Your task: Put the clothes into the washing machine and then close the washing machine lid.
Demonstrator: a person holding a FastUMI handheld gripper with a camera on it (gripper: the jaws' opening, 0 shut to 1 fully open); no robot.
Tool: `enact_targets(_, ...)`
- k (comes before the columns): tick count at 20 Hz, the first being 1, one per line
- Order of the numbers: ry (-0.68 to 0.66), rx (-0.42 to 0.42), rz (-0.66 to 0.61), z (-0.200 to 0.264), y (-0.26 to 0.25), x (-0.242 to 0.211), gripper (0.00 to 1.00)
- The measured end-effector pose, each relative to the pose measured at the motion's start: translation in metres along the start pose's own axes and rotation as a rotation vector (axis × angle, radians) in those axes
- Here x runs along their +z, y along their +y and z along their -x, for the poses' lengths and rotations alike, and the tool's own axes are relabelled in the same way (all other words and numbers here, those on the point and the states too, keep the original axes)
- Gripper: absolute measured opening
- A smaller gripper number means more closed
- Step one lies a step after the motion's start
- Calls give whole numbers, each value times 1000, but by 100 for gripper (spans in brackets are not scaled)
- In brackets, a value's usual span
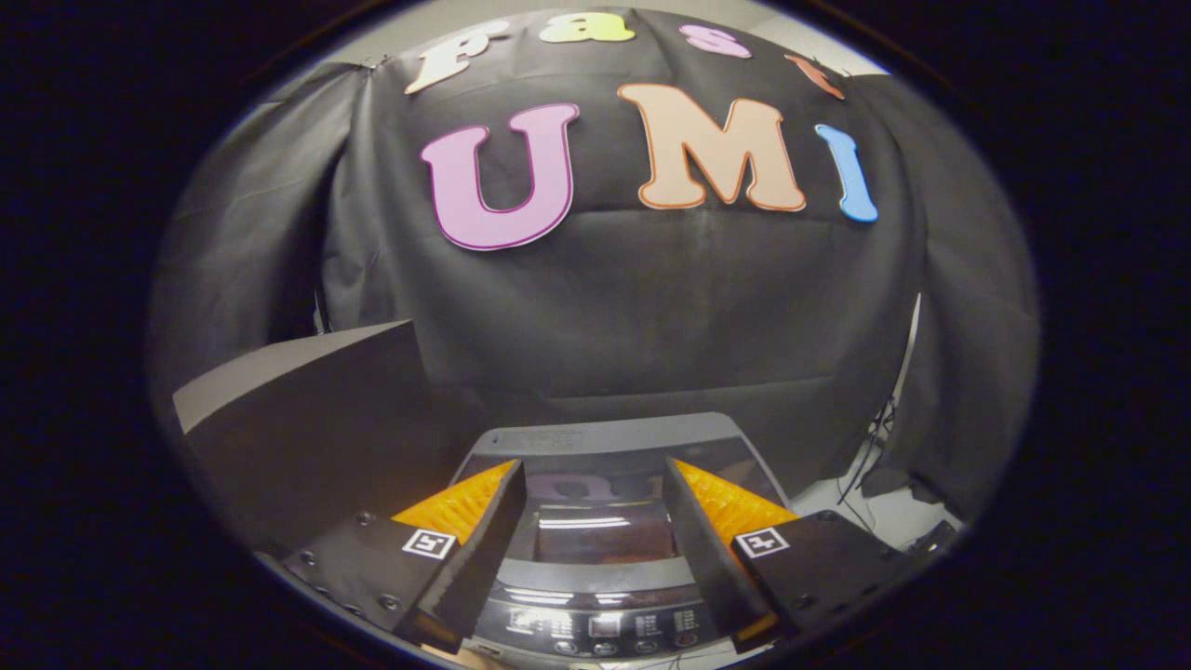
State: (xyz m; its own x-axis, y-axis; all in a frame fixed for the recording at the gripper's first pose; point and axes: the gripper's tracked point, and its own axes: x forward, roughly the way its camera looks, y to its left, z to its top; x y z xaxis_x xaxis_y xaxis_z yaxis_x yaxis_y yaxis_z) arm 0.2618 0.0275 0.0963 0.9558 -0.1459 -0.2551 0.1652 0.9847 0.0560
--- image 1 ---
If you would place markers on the grey washing machine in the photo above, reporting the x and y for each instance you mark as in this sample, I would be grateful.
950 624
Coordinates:
595 628

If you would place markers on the cabinet with white door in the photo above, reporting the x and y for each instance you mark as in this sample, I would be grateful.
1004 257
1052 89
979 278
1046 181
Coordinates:
307 437

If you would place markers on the thin metal light stand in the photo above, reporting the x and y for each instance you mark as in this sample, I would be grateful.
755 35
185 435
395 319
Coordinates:
875 437

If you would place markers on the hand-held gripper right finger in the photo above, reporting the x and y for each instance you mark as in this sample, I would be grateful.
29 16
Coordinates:
707 558

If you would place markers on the black backdrop cloth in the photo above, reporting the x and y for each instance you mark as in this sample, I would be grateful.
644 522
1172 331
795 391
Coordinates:
651 307

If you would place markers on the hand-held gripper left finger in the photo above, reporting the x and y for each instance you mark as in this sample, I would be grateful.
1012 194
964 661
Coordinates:
479 558

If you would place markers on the black device with white label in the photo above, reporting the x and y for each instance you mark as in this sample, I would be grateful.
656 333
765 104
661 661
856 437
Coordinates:
935 542

